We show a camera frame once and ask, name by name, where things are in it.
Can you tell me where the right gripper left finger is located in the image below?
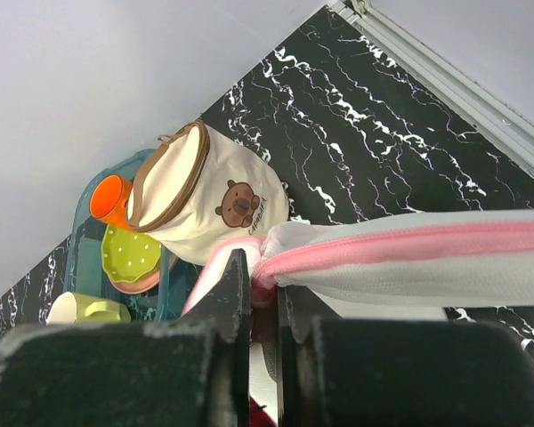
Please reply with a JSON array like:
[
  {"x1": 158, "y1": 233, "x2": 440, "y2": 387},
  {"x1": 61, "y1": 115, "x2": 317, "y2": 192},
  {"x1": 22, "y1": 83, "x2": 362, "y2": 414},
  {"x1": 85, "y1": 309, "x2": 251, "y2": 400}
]
[{"x1": 0, "y1": 249, "x2": 250, "y2": 426}]

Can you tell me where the green polka dot plate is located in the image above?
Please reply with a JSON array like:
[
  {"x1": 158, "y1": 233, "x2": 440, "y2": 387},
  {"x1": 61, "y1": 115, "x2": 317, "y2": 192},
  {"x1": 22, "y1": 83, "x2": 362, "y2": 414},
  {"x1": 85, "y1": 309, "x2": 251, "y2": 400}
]
[{"x1": 101, "y1": 225, "x2": 161, "y2": 278}]

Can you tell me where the orange cup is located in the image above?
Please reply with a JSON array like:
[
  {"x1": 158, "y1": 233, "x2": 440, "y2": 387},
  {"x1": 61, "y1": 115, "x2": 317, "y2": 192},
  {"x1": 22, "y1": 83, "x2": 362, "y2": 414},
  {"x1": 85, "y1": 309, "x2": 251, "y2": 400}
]
[{"x1": 89, "y1": 174, "x2": 133, "y2": 230}]

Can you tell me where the pale green mug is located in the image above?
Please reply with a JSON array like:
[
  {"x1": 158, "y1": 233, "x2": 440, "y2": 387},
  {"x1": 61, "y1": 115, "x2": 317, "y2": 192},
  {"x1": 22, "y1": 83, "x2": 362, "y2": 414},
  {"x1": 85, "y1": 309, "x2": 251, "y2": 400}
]
[{"x1": 46, "y1": 292, "x2": 132, "y2": 325}]

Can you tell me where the teal tray with dishes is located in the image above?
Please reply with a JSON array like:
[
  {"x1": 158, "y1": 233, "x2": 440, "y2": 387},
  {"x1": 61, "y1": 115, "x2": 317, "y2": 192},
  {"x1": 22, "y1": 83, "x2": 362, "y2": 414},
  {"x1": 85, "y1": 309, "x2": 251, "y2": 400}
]
[{"x1": 63, "y1": 149, "x2": 200, "y2": 321}]

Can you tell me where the beige brown-trimmed round bag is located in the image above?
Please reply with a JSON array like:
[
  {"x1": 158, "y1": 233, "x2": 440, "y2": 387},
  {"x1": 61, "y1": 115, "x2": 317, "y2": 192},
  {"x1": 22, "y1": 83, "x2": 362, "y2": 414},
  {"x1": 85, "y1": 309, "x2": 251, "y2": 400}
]
[{"x1": 127, "y1": 120, "x2": 289, "y2": 265}]

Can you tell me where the white mesh pink-zipper laundry bag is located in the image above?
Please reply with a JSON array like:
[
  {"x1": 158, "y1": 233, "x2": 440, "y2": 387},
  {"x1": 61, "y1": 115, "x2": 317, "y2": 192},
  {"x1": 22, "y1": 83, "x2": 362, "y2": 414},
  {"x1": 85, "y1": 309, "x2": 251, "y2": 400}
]
[{"x1": 182, "y1": 208, "x2": 534, "y2": 427}]

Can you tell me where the pink plate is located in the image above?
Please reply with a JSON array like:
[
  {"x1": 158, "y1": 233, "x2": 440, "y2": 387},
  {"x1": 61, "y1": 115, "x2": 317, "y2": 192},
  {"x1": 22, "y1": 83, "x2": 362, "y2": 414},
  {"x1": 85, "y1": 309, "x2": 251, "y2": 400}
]
[{"x1": 108, "y1": 257, "x2": 162, "y2": 294}]

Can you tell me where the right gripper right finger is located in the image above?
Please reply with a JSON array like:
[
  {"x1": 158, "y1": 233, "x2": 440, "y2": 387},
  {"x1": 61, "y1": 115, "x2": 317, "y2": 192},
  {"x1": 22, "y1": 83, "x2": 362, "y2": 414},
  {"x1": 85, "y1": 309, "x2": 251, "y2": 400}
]
[{"x1": 277, "y1": 286, "x2": 534, "y2": 426}]

